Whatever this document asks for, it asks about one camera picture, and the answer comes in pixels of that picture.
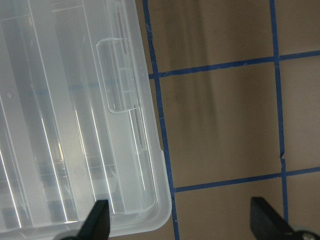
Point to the clear plastic box lid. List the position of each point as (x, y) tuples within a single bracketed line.
[(77, 122)]

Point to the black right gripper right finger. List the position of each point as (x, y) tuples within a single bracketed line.
[(267, 224)]

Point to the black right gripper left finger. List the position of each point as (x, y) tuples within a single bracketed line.
[(97, 224)]

